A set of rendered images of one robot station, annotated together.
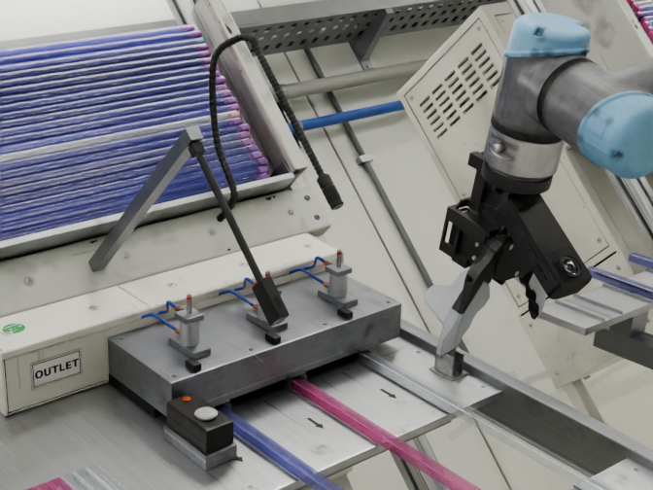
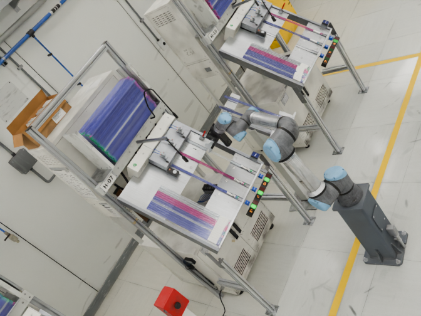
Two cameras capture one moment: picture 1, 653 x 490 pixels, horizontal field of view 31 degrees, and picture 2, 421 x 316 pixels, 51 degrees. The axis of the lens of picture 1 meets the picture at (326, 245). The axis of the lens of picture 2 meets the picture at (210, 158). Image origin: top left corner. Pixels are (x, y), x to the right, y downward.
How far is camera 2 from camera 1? 200 cm
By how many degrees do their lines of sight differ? 44
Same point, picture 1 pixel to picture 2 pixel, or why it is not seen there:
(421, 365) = (196, 138)
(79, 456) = (156, 183)
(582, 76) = (232, 128)
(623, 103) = (240, 135)
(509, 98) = (219, 126)
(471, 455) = (160, 62)
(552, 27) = (226, 119)
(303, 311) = (176, 138)
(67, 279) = (134, 147)
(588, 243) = (202, 56)
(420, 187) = not seen: outside the picture
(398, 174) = not seen: outside the picture
